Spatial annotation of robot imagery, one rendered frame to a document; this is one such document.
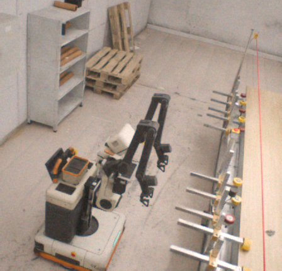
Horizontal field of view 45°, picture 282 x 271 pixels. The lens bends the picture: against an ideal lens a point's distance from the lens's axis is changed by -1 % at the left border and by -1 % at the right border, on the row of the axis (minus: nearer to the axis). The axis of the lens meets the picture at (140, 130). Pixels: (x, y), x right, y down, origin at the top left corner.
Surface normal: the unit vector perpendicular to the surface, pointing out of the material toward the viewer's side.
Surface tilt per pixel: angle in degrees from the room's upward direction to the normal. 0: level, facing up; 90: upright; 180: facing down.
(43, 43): 90
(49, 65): 90
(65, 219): 90
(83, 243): 0
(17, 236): 0
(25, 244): 0
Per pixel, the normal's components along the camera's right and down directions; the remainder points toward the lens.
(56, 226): -0.28, 0.47
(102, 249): 0.16, -0.84
